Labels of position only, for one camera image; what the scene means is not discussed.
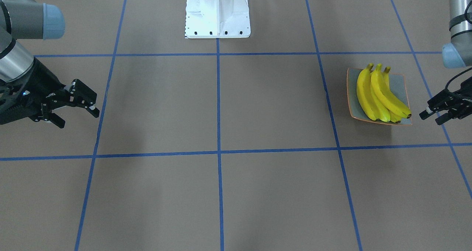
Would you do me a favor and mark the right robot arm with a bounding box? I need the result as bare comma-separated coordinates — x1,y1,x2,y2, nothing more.
0,0,100,128

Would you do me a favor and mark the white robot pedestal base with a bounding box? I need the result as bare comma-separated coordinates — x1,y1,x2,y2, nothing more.
184,0,251,38

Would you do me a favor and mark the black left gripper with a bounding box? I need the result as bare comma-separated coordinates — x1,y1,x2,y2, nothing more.
419,89,472,125

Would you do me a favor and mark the grey square plate orange rim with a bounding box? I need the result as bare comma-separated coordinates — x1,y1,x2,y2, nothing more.
346,68,413,126

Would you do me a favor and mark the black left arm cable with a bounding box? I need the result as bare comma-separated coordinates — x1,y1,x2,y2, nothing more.
445,67,472,93

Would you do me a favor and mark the yellow banana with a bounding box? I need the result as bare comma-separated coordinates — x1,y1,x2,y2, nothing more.
371,87,391,123
356,63,380,121
371,63,412,119

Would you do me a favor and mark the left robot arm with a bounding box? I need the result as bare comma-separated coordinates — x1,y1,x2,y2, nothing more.
419,0,472,125

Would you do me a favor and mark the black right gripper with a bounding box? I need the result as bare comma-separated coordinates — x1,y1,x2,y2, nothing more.
0,58,100,129

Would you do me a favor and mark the yellow-green banana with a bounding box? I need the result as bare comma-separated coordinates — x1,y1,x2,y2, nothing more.
382,66,401,124

